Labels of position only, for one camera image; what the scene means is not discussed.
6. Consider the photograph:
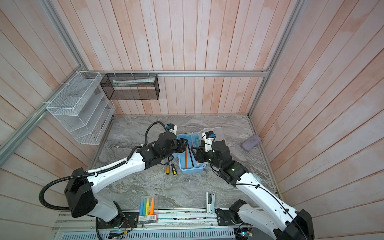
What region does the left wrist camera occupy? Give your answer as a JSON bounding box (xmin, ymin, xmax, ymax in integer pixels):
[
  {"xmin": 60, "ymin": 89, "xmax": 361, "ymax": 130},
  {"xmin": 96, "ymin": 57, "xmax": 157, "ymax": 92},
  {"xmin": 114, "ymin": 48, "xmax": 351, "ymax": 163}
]
[{"xmin": 167, "ymin": 124, "xmax": 178, "ymax": 135}]

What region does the black yellow stubby screwdriver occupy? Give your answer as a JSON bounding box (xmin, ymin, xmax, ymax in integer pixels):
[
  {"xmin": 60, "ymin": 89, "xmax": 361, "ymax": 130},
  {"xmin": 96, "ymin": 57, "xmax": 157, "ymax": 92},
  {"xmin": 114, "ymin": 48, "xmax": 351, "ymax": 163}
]
[{"xmin": 171, "ymin": 164, "xmax": 178, "ymax": 177}]

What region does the highlighter pen pack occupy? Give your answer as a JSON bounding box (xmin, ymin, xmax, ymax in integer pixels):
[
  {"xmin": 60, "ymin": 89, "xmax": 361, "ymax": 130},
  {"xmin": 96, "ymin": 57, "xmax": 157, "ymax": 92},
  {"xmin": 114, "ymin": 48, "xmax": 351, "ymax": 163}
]
[{"xmin": 138, "ymin": 195, "xmax": 158, "ymax": 225}]

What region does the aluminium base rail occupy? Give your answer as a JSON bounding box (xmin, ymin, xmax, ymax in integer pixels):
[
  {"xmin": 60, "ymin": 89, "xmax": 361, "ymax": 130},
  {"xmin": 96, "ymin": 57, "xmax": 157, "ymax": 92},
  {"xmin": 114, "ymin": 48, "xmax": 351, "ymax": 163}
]
[{"xmin": 51, "ymin": 206, "xmax": 301, "ymax": 233}]

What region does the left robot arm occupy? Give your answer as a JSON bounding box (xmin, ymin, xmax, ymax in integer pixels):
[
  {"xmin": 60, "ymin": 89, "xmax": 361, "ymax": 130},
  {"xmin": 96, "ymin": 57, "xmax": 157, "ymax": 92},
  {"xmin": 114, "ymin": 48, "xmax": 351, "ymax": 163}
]
[{"xmin": 39, "ymin": 131, "xmax": 188, "ymax": 228}]

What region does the teal handled tool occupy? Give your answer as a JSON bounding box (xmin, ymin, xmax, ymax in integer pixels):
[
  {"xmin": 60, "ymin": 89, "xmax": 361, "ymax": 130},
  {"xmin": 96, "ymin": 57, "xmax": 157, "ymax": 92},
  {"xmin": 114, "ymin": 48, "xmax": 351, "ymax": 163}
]
[{"xmin": 195, "ymin": 136, "xmax": 201, "ymax": 148}]

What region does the white wire mesh shelf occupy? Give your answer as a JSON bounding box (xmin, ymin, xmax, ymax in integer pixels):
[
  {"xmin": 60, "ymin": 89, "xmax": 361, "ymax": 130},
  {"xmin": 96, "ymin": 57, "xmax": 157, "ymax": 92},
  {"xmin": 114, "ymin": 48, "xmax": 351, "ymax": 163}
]
[{"xmin": 47, "ymin": 72, "xmax": 116, "ymax": 145}]

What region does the white stapler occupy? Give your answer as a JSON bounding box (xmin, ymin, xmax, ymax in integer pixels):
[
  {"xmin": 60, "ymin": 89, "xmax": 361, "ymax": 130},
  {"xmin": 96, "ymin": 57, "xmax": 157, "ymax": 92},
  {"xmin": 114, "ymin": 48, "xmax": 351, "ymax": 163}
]
[{"xmin": 206, "ymin": 192, "xmax": 216, "ymax": 214}]

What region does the blue plastic tool box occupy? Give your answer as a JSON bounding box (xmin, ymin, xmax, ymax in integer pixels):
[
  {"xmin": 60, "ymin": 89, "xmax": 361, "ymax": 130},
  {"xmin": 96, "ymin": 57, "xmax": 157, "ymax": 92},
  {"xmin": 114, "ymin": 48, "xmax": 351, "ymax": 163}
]
[{"xmin": 173, "ymin": 127, "xmax": 225, "ymax": 174}]

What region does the small yellow screwdriver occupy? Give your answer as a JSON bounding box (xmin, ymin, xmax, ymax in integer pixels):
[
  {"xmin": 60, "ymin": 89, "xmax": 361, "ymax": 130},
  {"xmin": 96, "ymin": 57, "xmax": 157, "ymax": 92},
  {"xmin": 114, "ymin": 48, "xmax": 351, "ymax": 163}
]
[{"xmin": 166, "ymin": 163, "xmax": 171, "ymax": 175}]

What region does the black mesh basket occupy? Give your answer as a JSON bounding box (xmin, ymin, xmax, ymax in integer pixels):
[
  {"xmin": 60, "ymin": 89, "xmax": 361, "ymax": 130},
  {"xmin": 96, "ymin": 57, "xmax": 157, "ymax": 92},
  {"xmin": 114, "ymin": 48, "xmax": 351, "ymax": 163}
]
[{"xmin": 101, "ymin": 73, "xmax": 160, "ymax": 101}]

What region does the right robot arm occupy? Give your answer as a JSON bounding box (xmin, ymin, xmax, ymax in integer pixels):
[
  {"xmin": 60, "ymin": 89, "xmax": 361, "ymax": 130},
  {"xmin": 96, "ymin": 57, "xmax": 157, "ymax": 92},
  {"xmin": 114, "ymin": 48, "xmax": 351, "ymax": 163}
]
[{"xmin": 192, "ymin": 139, "xmax": 315, "ymax": 240}]

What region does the black hex key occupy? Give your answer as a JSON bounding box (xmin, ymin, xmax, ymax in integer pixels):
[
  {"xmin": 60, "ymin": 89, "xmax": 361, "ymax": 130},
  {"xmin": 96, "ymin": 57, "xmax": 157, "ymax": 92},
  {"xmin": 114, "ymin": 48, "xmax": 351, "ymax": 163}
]
[{"xmin": 187, "ymin": 143, "xmax": 195, "ymax": 168}]

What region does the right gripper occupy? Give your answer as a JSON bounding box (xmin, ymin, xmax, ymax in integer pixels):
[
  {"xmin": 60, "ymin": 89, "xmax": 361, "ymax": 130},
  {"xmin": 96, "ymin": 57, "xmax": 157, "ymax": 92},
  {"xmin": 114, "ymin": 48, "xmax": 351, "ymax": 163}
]
[{"xmin": 191, "ymin": 144, "xmax": 223, "ymax": 171}]

